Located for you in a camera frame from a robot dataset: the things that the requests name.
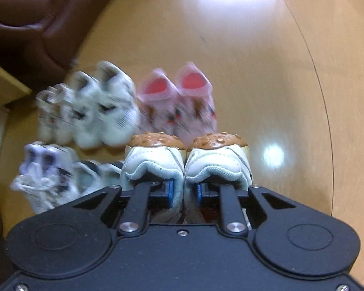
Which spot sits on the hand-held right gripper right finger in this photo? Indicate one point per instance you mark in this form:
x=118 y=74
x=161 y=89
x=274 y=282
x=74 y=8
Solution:
x=203 y=197

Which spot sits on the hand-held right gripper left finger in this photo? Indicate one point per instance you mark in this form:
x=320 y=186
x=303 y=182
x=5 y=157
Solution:
x=167 y=195

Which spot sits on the white red-stripe leather shoe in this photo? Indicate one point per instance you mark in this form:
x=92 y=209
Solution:
x=215 y=160
x=151 y=160

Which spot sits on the white black-print velcro shoe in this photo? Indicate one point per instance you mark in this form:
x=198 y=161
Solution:
x=112 y=172
x=89 y=175

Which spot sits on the pink knit shoe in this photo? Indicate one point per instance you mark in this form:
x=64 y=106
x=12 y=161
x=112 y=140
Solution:
x=197 y=109
x=157 y=109

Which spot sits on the beige knit striped shoe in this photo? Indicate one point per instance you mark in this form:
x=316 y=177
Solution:
x=63 y=115
x=47 y=118

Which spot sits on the brown leather sofa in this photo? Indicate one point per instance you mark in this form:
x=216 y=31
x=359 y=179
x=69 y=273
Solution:
x=18 y=6

